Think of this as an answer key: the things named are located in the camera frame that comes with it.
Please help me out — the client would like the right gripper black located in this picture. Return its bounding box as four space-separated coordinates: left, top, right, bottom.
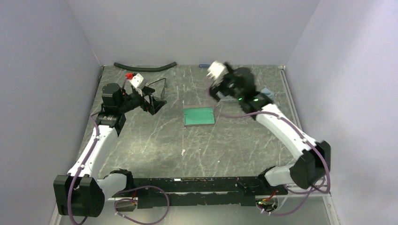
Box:
206 62 244 102

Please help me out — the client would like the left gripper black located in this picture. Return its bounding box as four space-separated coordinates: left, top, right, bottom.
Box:
118 86 167 115

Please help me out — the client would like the light blue cleaning cloth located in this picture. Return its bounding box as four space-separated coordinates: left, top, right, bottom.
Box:
260 88 275 101

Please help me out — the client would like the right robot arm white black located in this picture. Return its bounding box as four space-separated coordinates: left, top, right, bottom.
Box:
207 61 331 195

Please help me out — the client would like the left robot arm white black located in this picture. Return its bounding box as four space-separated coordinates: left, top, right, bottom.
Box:
53 83 167 218

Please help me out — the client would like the clear plastic organizer box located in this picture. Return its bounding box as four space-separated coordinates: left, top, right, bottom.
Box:
220 96 238 102

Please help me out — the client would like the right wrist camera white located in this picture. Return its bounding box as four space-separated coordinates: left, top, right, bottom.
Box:
207 61 228 85

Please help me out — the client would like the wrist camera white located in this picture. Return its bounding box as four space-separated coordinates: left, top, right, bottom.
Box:
125 73 147 97
207 61 228 85

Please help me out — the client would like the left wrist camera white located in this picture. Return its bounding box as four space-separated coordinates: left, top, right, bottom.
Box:
125 73 147 97

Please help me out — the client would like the black rubber hose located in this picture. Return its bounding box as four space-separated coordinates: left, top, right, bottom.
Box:
113 61 177 73

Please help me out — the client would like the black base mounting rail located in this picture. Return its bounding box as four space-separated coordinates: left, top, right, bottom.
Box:
113 176 288 209

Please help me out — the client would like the aluminium frame rail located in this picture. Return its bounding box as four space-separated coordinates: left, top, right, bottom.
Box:
105 190 330 201

